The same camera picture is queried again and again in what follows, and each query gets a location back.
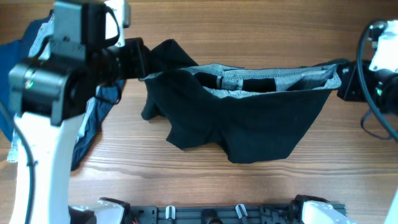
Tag black shorts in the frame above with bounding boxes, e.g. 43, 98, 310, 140
141, 39, 349, 164

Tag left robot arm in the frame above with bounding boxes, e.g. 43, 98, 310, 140
9, 1, 147, 223

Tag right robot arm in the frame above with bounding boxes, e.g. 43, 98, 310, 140
300, 59, 397, 224

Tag navy blue shorts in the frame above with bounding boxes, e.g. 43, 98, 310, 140
19, 16, 126, 171

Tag light blue denim shorts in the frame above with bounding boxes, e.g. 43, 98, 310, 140
6, 18, 97, 163

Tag blue garment at left edge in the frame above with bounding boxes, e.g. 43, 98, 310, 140
0, 40, 20, 141

